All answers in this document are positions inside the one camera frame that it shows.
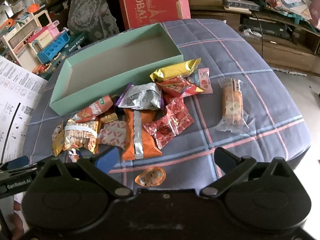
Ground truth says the orange noodle snack bag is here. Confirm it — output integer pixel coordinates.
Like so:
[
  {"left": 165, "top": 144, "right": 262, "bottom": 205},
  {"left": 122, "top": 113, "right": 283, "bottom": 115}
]
[{"left": 63, "top": 119, "right": 100, "bottom": 154}]

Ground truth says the pink patterned snack packet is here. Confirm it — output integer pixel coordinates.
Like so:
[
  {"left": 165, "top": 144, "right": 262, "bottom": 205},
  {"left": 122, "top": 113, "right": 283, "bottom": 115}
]
[{"left": 98, "top": 120, "right": 126, "bottom": 150}]

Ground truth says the orange silver snack packet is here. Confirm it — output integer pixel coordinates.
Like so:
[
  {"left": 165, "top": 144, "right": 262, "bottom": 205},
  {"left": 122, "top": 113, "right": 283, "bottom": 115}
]
[{"left": 122, "top": 108, "right": 162, "bottom": 161}]

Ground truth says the clear cake bar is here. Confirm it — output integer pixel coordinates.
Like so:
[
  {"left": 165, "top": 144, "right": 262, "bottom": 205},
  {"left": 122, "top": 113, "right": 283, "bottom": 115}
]
[{"left": 215, "top": 78, "right": 254, "bottom": 135}]

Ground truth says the small yellow cartoon packet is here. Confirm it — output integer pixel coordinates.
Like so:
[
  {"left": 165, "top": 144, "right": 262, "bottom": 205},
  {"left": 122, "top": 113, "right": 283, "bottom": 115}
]
[{"left": 52, "top": 122, "right": 65, "bottom": 157}]

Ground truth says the brown gold chocolate packet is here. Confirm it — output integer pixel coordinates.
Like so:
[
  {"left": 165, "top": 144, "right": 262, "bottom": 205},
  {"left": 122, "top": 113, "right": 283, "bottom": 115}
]
[{"left": 99, "top": 113, "right": 118, "bottom": 124}]

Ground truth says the orange sausage snack packet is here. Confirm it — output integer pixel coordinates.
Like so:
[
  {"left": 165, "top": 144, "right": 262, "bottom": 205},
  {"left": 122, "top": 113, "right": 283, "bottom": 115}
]
[{"left": 71, "top": 95, "right": 113, "bottom": 123}]

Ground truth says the red patterned snack packet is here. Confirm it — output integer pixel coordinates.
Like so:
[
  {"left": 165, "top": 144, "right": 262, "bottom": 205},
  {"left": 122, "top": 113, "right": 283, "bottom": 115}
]
[{"left": 143, "top": 98, "right": 194, "bottom": 150}]

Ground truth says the silver purple snack bag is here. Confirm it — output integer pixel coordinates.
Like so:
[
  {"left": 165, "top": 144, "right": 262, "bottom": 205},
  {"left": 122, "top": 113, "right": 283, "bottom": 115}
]
[{"left": 116, "top": 82, "right": 163, "bottom": 110}]

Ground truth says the red rainbow candy bag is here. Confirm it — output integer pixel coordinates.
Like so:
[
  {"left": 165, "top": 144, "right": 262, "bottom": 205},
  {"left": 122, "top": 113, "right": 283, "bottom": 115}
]
[{"left": 157, "top": 77, "right": 204, "bottom": 98}]

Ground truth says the yellow Winston snack packet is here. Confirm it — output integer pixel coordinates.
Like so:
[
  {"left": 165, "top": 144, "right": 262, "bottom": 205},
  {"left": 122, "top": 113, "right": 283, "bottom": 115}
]
[{"left": 150, "top": 58, "right": 201, "bottom": 82}]

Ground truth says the person's left hand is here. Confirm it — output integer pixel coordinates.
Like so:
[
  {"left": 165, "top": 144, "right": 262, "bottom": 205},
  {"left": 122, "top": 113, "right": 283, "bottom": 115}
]
[{"left": 11, "top": 201, "right": 24, "bottom": 240}]

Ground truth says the orange jelly cup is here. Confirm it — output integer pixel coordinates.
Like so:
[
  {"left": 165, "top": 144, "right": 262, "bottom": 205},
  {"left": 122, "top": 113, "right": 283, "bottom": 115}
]
[{"left": 135, "top": 167, "right": 167, "bottom": 187}]

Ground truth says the white printed instruction sheet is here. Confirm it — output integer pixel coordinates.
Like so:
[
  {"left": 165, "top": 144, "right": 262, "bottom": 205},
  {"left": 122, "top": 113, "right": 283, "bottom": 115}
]
[{"left": 0, "top": 57, "right": 47, "bottom": 163}]

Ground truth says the mint green cardboard box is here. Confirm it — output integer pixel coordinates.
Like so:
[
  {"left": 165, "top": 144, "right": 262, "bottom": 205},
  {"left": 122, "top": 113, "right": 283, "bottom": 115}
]
[{"left": 49, "top": 23, "right": 183, "bottom": 115}]

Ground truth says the pink grapefruit candy packet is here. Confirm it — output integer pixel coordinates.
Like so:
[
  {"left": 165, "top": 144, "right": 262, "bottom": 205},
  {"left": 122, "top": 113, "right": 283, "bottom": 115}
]
[{"left": 191, "top": 68, "right": 213, "bottom": 94}]

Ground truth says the toy kitchen playset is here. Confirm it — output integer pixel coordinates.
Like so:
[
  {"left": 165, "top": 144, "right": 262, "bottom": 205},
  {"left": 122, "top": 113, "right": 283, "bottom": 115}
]
[{"left": 1, "top": 3, "right": 88, "bottom": 80}]

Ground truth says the grey lace cloth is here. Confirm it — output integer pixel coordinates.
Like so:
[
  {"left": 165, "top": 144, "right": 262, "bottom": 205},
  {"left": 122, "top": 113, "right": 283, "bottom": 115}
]
[{"left": 67, "top": 0, "right": 119, "bottom": 42}]

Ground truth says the cluttered wooden shelf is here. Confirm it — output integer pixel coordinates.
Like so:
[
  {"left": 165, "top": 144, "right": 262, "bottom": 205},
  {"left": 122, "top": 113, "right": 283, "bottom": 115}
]
[{"left": 190, "top": 0, "right": 319, "bottom": 76}]

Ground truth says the red Global cardboard box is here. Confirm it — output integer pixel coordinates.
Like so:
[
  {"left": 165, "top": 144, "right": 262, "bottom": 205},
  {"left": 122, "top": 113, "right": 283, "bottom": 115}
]
[{"left": 119, "top": 0, "right": 191, "bottom": 30}]

